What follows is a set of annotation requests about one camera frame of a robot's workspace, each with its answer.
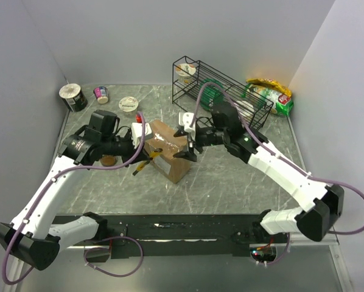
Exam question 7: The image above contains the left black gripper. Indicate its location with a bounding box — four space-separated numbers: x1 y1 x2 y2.
102 130 150 167

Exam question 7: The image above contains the brown cardboard express box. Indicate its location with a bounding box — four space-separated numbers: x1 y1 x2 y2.
144 119 191 184

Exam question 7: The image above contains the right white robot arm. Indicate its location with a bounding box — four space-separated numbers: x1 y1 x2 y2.
174 102 344 243

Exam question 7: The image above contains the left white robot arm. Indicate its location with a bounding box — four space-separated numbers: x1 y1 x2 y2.
0 109 152 271

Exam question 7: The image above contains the brown tin can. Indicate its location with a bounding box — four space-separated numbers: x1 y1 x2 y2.
99 155 117 167

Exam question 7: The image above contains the white yogurt cup on table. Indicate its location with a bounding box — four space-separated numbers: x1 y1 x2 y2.
119 96 139 117

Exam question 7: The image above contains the green plastic cup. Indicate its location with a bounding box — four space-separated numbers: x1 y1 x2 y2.
200 85 224 111

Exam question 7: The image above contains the purple yogurt cup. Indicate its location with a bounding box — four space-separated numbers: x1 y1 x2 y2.
93 86 109 105

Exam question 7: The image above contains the white bowl in rack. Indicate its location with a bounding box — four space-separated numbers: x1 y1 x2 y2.
234 100 255 120

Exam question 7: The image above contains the yogurt cup in rack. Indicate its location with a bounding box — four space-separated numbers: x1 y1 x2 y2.
175 63 197 85

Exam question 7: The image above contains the black paper cup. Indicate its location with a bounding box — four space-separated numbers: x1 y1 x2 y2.
58 83 88 113

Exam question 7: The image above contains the yellow snack bag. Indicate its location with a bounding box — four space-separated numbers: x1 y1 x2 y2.
246 78 292 97

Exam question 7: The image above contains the green chips bag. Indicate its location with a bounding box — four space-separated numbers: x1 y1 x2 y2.
245 83 294 116

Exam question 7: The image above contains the circuit board with leds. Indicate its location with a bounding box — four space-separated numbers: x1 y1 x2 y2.
250 246 277 263

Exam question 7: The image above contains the black wire rack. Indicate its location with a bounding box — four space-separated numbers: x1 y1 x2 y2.
172 55 273 130

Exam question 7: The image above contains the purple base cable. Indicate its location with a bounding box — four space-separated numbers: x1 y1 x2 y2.
83 236 144 277

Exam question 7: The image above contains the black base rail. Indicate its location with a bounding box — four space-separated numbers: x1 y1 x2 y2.
52 212 292 260

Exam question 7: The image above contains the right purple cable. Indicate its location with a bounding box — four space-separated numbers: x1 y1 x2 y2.
189 82 364 235

